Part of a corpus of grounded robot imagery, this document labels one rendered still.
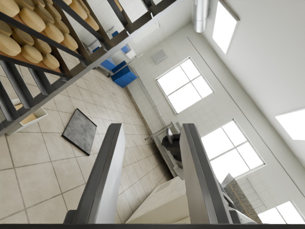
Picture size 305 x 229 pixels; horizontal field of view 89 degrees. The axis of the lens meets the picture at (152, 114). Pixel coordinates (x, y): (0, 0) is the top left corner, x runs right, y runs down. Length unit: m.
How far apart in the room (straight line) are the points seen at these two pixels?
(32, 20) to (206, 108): 4.60
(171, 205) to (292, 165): 3.97
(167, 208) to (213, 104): 3.58
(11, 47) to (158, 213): 1.74
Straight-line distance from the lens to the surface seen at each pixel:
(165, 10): 0.59
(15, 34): 0.60
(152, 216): 1.92
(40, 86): 0.69
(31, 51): 0.57
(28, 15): 0.49
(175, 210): 1.84
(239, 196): 1.84
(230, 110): 4.90
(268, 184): 5.19
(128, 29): 0.58
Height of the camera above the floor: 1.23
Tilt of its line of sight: 10 degrees down
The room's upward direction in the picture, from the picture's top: 58 degrees clockwise
